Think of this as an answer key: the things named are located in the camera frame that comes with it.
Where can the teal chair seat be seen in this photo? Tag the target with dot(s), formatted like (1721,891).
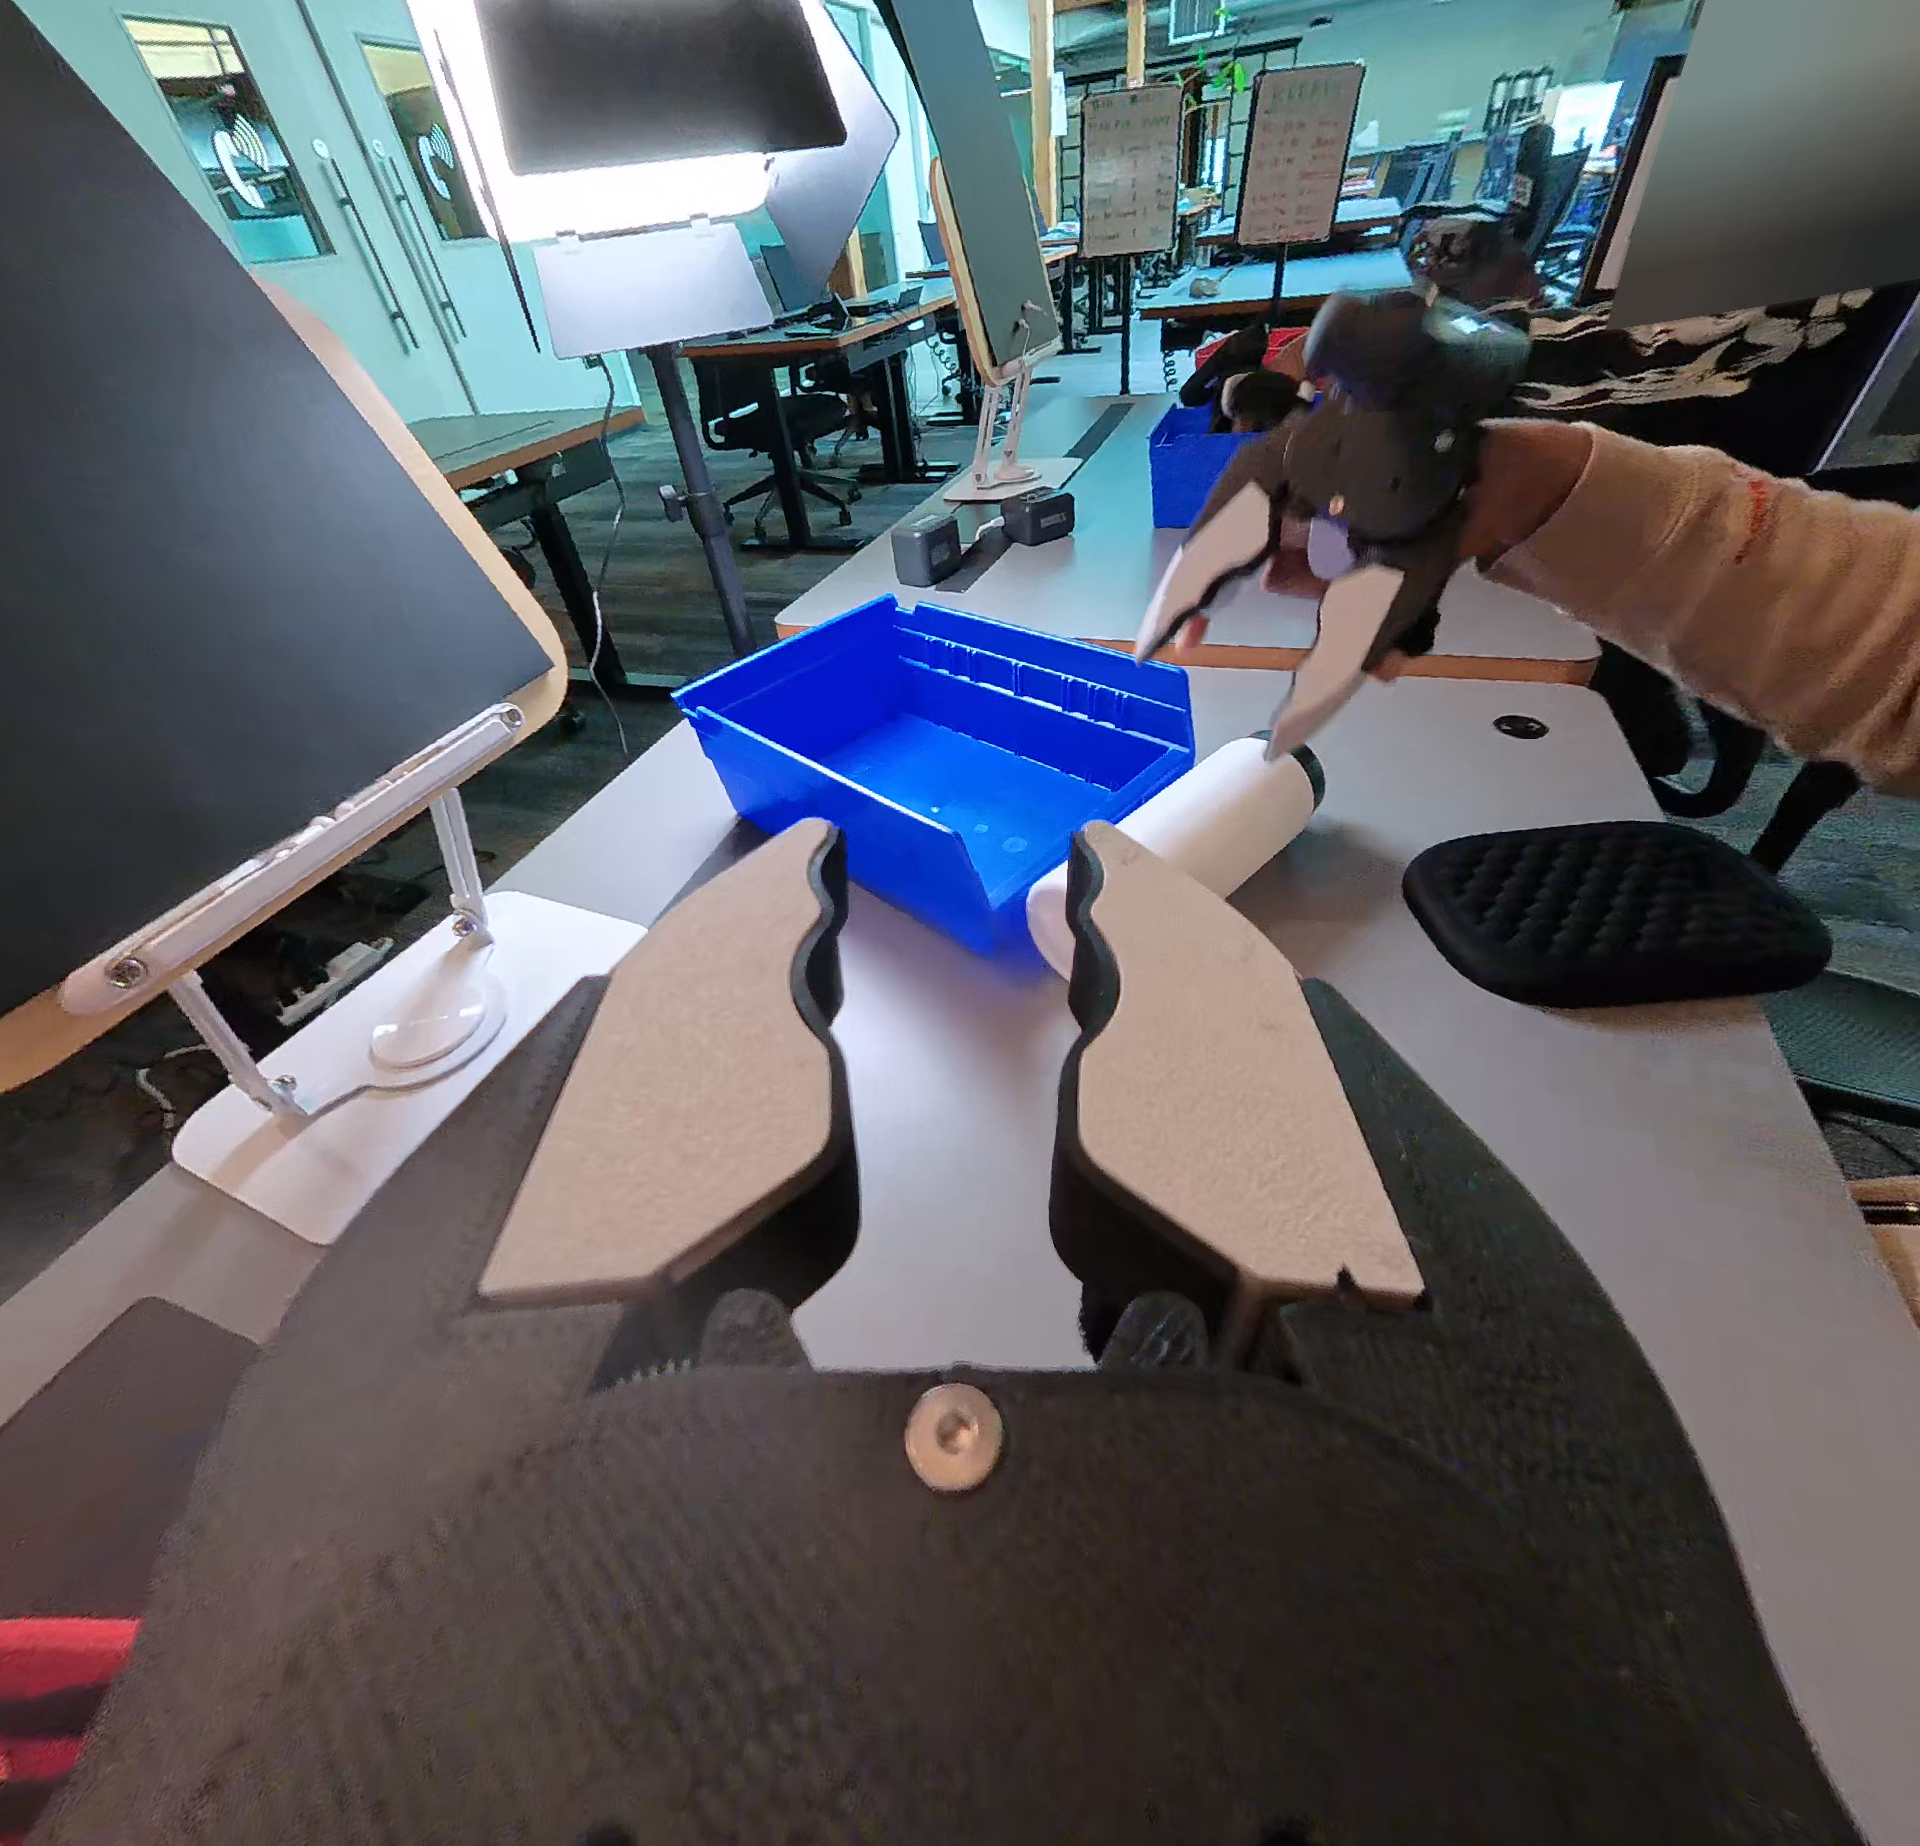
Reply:
(1851,1053)

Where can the red divided plastic bin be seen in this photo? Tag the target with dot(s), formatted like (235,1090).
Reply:
(61,1697)

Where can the black light stand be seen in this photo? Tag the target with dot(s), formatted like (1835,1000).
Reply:
(705,511)

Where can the wooden top desk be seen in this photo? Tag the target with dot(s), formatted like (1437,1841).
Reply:
(840,338)
(510,445)

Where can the black office chair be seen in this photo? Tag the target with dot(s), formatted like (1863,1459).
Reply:
(780,437)

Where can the whiteboard on stand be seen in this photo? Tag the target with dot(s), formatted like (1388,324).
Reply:
(1131,173)
(1297,149)

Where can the blue plastic bin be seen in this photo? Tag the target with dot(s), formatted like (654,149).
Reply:
(840,764)
(1191,476)

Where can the grey dumbbell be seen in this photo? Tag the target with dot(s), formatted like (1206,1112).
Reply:
(929,551)

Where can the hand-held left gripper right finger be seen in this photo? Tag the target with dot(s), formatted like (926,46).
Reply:
(1229,1112)

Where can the white water bottle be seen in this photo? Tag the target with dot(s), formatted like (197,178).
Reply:
(1185,826)

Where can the white board stand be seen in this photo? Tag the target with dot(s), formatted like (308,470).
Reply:
(405,1036)

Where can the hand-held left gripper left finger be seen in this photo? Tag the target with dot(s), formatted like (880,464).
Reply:
(673,1112)

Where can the black textured pad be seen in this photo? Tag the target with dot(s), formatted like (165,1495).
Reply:
(1619,916)

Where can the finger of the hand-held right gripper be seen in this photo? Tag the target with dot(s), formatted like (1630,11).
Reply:
(1350,645)
(1206,572)

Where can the black table grommet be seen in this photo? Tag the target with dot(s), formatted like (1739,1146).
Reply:
(1520,727)

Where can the black faced wooden board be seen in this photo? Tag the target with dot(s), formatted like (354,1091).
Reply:
(961,121)
(224,524)

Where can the softbox light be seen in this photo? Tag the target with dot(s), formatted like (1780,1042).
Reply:
(646,108)

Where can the person's right forearm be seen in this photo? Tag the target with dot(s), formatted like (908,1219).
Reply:
(1724,587)

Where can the wooden board stand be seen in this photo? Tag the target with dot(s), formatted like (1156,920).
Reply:
(1013,437)

